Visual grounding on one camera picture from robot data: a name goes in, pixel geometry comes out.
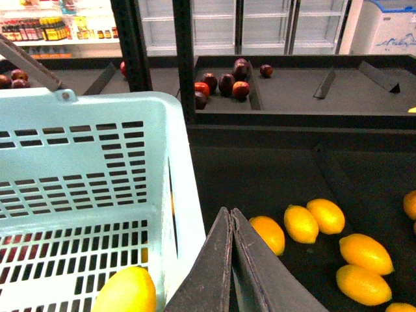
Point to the yellow lemon bottom edge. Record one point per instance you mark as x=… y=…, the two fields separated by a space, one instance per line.
x=400 y=307

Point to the red orange mango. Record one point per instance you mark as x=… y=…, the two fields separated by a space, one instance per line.
x=203 y=88

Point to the black upper fruit tray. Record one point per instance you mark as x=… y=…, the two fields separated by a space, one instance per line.
x=327 y=91

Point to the dark red mango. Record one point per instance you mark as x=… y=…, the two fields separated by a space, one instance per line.
x=225 y=84
x=211 y=81
x=241 y=69

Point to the glass door refrigerator cabinet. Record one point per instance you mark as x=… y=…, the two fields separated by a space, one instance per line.
x=268 y=27

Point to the dark red mango top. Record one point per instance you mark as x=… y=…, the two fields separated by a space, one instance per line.
x=241 y=69

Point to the red mango front right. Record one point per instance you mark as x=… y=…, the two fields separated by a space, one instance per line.
x=240 y=90

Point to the yellow lemon edge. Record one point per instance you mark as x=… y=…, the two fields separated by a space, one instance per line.
x=400 y=307
x=409 y=204

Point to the dark red mango centre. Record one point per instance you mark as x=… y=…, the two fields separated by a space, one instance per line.
x=225 y=84

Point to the dark red mango left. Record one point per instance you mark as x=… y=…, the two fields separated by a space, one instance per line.
x=211 y=81

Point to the white chest freezer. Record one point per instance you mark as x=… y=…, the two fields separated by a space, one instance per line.
x=385 y=28

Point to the dark red mango separate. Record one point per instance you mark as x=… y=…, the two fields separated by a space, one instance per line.
x=266 y=71

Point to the yellow lemon right edge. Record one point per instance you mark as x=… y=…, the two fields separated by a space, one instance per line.
x=409 y=204

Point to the bottles on store shelf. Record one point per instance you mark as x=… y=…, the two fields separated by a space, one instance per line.
x=53 y=29

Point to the dark mango front left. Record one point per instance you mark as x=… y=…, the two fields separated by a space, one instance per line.
x=200 y=100

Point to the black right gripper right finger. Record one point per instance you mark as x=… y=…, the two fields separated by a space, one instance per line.
x=262 y=281

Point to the dark red fruit far left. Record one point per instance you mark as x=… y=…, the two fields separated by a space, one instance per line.
x=17 y=79

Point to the black shelf post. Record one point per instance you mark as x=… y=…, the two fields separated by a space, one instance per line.
x=185 y=56

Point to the light blue plastic basket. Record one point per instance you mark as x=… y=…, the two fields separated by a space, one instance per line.
x=91 y=185

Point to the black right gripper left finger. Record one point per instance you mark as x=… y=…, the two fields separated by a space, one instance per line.
x=207 y=285

